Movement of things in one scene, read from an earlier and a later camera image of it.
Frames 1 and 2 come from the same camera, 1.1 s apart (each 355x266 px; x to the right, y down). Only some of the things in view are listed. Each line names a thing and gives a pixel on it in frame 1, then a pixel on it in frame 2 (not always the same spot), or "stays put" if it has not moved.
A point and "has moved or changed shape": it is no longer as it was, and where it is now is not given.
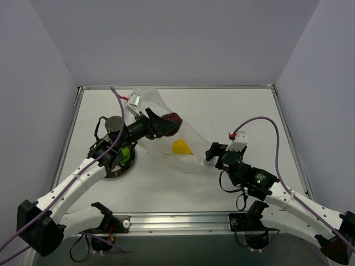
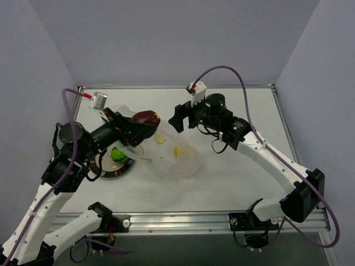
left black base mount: (112, 223) stays put
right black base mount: (249, 221) stays put
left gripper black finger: (159, 126) → (133, 132)
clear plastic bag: (179, 149) has moved or changed shape
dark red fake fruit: (174, 116) has moved or changed shape
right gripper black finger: (216, 149) → (181, 111)
